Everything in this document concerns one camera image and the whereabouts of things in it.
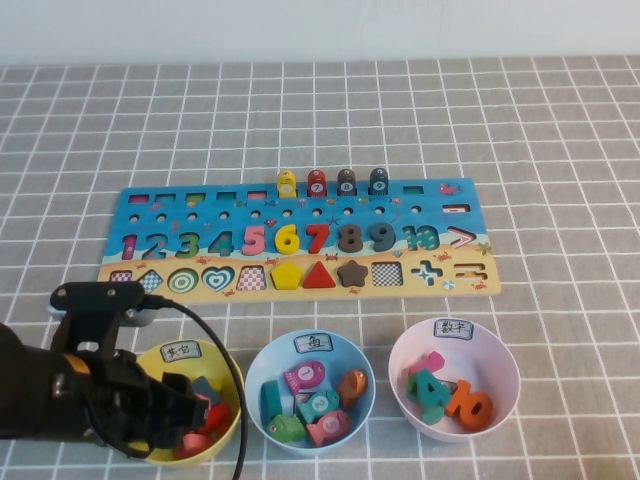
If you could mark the pink wooden trapezoid piece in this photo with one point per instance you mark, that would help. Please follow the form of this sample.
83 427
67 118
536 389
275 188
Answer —
201 398

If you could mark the salmon wooden fish five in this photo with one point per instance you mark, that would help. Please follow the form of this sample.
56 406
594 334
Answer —
328 429

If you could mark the green wooden fish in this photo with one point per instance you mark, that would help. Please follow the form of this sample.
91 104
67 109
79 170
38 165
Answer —
285 429

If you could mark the yellow wooden pentagon piece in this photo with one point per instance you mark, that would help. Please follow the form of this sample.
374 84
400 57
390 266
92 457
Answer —
287 276

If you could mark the grey white-checked tablecloth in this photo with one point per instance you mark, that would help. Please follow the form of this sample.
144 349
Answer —
550 150

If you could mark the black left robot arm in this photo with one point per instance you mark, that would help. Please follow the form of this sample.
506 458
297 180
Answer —
30 390

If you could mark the pale pink plastic bowl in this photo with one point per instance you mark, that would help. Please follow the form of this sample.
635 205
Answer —
480 360

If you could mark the red wooden fish seven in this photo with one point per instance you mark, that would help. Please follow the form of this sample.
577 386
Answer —
316 185

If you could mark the teal wooden fish two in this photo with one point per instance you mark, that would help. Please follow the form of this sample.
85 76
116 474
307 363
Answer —
318 406

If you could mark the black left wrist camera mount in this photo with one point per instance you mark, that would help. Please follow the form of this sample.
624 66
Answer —
95 300

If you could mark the teal wooden number four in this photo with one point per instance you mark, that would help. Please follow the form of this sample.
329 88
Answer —
429 395

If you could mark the brown wooden number eight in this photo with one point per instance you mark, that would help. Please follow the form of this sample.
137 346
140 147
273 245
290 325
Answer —
350 245

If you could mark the teal wooden fish block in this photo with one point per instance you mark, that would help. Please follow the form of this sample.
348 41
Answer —
271 400

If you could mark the yellow wooden number six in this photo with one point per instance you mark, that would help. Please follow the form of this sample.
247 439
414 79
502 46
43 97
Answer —
286 245

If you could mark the brown wooden star piece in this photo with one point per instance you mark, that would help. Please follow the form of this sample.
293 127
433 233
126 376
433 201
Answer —
353 274

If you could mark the magenta wooden fish one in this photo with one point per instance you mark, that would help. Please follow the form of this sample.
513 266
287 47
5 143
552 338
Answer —
306 375

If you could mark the light blue plastic bowl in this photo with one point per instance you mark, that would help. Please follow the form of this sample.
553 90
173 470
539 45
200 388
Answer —
270 365

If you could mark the magenta wooden number one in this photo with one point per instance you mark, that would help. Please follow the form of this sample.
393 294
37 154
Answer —
430 361

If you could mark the orange wooden fish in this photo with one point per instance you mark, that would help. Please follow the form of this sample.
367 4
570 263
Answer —
353 387

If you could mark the pink wooden number five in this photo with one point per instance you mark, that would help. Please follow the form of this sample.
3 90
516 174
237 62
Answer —
254 235

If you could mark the dark blue wooden fish nine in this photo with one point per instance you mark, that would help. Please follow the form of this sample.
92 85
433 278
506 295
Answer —
379 183

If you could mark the red wooden block piece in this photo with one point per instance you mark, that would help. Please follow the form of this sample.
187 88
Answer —
218 417

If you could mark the red wooden triangle piece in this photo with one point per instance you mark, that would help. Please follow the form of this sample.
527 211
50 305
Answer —
319 279

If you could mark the salmon pink wooden shape piece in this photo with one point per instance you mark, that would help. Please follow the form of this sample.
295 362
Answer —
194 444

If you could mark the red wooden number seven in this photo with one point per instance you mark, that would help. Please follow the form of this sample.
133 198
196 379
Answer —
319 237

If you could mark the yellow plastic bowl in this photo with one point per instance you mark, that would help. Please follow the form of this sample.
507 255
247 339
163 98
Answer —
220 445

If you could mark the brown wooden fish eight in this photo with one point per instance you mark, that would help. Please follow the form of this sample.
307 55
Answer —
346 184

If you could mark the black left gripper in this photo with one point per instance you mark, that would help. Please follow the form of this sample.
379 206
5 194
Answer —
125 400

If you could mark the colourful wooden number puzzle board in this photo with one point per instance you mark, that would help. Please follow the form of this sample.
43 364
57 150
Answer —
360 220

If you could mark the dark grey wooden square piece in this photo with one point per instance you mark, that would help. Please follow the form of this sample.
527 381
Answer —
206 386

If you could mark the yellow wooden fish six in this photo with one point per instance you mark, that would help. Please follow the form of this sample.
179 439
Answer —
286 186

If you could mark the dark blue wooden number nine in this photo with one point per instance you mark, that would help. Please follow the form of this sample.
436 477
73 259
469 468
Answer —
386 240

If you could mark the white handwritten paper label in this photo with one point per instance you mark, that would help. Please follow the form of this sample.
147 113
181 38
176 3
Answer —
180 351
313 342
453 329

